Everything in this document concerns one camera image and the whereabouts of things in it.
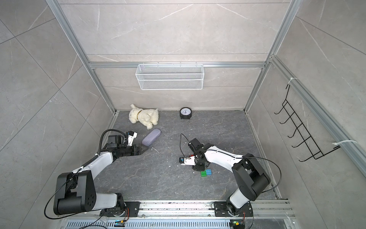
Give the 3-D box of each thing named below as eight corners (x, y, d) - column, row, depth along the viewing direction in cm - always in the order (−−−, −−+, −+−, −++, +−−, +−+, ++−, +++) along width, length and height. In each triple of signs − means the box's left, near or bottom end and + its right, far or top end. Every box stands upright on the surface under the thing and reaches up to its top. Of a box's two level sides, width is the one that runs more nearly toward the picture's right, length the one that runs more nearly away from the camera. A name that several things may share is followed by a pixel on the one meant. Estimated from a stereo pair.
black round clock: (179, 119, 116) (179, 116, 114) (180, 109, 123) (180, 107, 121) (191, 119, 116) (192, 116, 114) (191, 109, 123) (191, 107, 121)
